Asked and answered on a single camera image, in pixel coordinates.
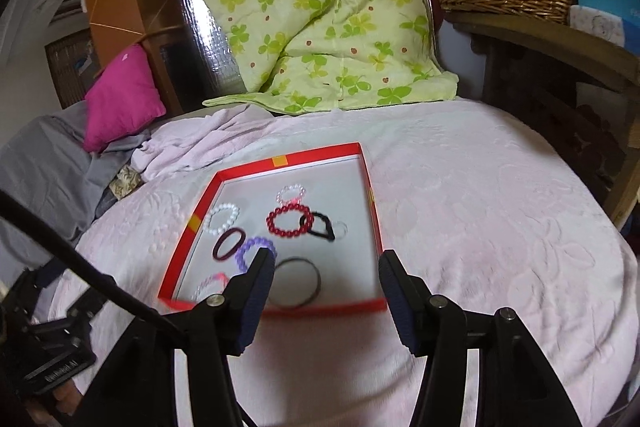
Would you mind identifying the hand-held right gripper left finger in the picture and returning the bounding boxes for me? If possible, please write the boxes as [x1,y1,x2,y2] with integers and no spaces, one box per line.
[75,248,277,427]

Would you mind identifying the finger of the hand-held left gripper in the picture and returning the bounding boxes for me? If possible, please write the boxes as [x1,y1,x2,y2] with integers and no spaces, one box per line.
[62,289,111,333]
[10,257,61,303]

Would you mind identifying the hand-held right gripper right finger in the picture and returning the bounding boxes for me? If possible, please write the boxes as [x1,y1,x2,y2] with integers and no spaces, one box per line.
[378,248,583,427]

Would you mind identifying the pale pink bead bracelet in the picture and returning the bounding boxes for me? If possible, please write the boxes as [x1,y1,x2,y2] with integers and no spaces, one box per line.
[192,272,231,303]

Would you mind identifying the purple bead bracelet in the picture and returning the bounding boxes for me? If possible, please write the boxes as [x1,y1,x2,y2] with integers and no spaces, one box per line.
[234,236,278,273]

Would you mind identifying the red cardboard box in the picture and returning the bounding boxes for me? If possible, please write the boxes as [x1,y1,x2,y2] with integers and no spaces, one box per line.
[157,142,388,319]

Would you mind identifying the metal bangle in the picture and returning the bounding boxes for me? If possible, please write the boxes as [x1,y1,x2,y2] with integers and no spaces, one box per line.
[267,257,322,311]

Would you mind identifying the dark red bead bracelet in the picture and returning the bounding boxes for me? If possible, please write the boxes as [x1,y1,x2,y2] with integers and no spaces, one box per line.
[266,203,315,240]

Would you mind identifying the pink and white bead bracelet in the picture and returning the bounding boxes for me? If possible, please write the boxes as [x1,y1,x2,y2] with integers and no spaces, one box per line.
[275,183,306,208]

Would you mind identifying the person's left hand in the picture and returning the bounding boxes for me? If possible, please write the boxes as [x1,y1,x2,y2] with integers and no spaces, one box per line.
[47,379,87,415]

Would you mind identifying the grey bed sheet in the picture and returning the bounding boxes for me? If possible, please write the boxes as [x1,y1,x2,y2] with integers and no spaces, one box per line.
[0,99,156,288]

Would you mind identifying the floral cloth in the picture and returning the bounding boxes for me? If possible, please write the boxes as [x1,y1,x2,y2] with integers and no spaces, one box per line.
[109,164,146,200]

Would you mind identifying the magenta pillow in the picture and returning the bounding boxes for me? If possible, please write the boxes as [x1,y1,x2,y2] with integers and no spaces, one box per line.
[82,44,167,152]

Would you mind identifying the dark wicker panel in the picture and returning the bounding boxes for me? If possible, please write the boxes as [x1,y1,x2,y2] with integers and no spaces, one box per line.
[45,29,98,110]

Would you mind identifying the white slatted vent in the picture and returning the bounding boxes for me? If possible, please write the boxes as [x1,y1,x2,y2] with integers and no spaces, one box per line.
[47,0,83,25]

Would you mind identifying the green clover quilt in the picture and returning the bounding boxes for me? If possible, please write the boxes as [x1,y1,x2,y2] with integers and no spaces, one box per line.
[180,0,460,115]

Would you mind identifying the wooden bench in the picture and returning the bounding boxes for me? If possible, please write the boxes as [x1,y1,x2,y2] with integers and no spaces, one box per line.
[440,9,640,233]

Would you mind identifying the white printed paper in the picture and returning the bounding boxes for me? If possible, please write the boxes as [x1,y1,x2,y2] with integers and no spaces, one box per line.
[570,4,627,48]

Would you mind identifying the black cable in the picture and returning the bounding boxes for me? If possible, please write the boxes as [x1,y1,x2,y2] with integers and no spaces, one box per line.
[0,189,256,427]

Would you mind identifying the maroon hair tie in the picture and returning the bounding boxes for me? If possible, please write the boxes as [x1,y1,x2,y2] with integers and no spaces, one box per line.
[212,228,247,263]

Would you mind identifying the black hair tie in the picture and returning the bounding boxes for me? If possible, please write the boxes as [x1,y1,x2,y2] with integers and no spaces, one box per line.
[299,211,348,244]

